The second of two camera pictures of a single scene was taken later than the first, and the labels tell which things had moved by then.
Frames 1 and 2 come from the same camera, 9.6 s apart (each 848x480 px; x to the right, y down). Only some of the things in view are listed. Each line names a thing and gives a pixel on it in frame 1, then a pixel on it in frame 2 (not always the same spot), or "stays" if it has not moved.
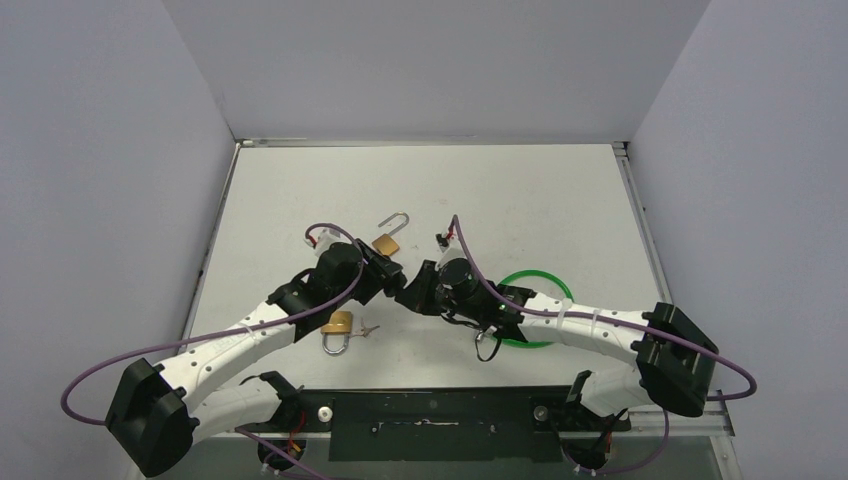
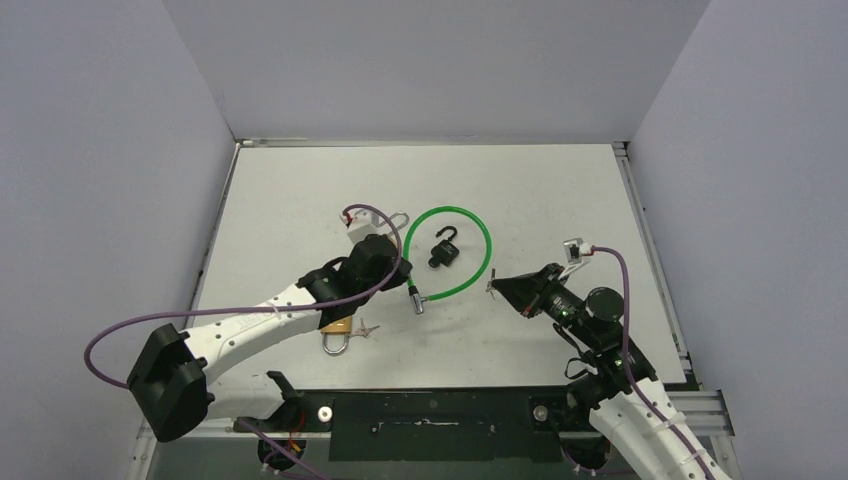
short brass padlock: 340,322 stays
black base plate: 511,424 stays
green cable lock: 537,273 -> 420,302
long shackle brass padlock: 386,244 stays
